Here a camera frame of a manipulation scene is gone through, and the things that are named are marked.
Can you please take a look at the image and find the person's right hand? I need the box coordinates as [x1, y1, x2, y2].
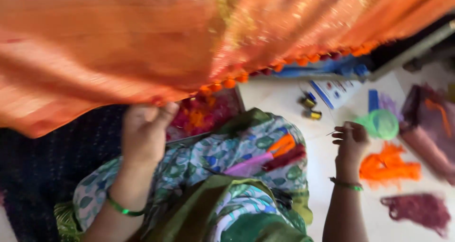
[332, 121, 370, 164]

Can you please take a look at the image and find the person's left hand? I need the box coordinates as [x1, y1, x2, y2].
[121, 101, 180, 164]

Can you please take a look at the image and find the orange saree with tassels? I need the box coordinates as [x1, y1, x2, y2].
[0, 0, 455, 139]

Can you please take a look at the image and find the gold thread spool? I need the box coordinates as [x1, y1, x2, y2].
[299, 96, 318, 109]
[303, 109, 323, 121]

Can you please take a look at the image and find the white printed paper sheet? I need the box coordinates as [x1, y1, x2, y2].
[309, 79, 363, 110]

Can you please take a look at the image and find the blue flat card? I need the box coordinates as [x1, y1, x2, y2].
[368, 89, 380, 113]

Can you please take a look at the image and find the green bangle on right wrist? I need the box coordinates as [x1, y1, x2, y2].
[329, 177, 364, 192]

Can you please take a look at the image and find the green bangle on wrist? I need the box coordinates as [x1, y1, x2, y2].
[329, 177, 364, 192]
[106, 194, 146, 217]

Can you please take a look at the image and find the loose orange thread heap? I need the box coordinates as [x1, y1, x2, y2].
[359, 142, 422, 190]

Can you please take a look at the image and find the orange thread bundle on lap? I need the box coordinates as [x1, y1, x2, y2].
[267, 134, 296, 158]

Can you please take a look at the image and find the maroon thread bundle on lap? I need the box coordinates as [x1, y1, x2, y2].
[262, 144, 307, 172]

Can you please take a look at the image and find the purple netted cloth bag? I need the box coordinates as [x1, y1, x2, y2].
[399, 84, 455, 186]

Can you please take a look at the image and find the pink thread bundle on lap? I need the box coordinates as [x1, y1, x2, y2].
[223, 152, 274, 177]

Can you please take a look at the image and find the loose maroon thread heap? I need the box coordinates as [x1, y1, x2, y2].
[380, 194, 451, 237]

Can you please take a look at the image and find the person's floral green clothing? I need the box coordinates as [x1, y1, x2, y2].
[54, 108, 314, 242]

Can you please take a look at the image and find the red floral cloth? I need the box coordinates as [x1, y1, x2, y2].
[166, 89, 245, 142]

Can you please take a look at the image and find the green bangle on left wrist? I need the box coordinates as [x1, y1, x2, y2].
[106, 194, 146, 217]

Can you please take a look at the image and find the dark blue mat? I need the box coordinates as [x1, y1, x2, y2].
[0, 105, 129, 242]

